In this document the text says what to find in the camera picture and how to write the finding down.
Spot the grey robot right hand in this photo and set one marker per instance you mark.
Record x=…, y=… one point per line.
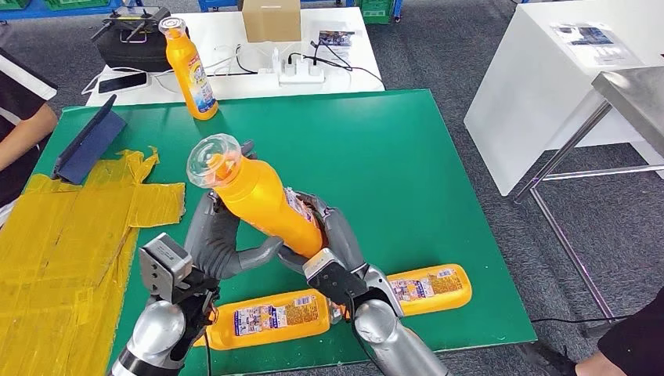
x=342, y=233

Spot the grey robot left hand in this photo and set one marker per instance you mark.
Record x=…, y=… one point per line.
x=210, y=244

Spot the orange detergent bottle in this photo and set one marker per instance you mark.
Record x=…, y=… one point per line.
x=275, y=319
x=435, y=288
x=194, y=88
x=259, y=202

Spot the person's forearm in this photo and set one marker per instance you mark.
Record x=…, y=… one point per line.
x=23, y=140

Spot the green table mat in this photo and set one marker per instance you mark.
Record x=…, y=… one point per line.
x=389, y=181

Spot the dark blue tablet case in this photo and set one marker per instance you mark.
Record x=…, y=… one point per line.
x=88, y=148

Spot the white power strip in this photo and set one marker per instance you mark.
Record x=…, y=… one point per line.
x=301, y=78

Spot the white charger plug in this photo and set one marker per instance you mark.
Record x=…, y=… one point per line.
x=275, y=61
x=299, y=64

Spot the black smartphone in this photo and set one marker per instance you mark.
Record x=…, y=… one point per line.
x=122, y=82

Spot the black carrying case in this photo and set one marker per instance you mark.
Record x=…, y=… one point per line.
x=129, y=52

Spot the white rectangular table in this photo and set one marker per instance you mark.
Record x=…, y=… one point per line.
x=228, y=28

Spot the green plastic crate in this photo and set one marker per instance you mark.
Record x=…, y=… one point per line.
x=78, y=3
x=374, y=12
x=13, y=3

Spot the brown cardboard box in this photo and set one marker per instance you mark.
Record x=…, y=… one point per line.
x=271, y=20

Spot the white panel-sided table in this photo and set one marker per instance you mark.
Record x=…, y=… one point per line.
x=529, y=93

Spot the black drone remote controller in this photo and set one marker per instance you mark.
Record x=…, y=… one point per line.
x=129, y=20

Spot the person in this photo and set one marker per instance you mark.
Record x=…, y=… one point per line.
x=18, y=93
x=638, y=347

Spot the large printed leaflet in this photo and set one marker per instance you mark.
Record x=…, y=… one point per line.
x=591, y=42

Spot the stainless steel table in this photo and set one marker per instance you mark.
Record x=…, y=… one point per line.
x=635, y=98

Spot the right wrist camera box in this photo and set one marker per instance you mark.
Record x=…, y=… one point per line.
x=332, y=283

